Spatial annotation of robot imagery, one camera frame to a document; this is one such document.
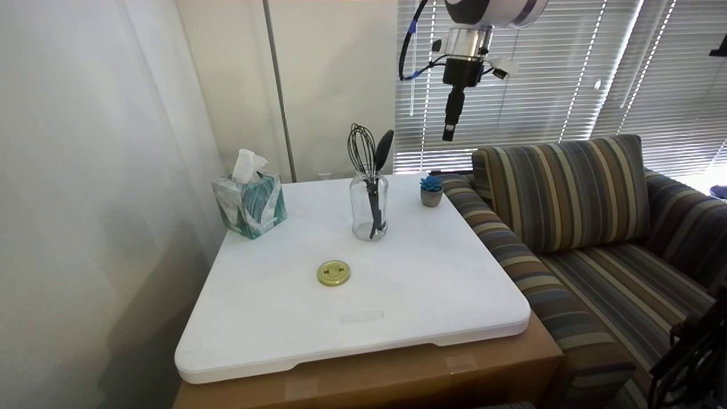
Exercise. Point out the white window blinds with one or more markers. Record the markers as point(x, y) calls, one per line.
point(545, 82)

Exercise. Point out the black metal stand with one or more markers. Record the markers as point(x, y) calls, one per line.
point(694, 355)

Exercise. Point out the clear glass jar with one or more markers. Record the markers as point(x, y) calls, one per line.
point(368, 219)

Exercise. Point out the teal white tissue box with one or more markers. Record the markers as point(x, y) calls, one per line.
point(252, 206)

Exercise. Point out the white table top board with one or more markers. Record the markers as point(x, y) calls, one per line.
point(394, 375)

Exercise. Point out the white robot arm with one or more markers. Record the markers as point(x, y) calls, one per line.
point(499, 10)

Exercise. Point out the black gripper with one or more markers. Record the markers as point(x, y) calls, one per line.
point(462, 72)

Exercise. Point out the gold jar lid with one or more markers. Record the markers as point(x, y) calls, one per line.
point(331, 273)

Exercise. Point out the striped sofa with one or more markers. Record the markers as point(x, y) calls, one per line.
point(575, 229)

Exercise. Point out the thin grey wall conduit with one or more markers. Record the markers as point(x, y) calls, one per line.
point(277, 98)

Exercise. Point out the black spatula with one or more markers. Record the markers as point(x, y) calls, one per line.
point(384, 149)

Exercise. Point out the grey flowerpot with blue succulent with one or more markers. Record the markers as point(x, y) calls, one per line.
point(429, 193)

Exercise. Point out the glass with kitchen utensils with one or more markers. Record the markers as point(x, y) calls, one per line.
point(361, 149)

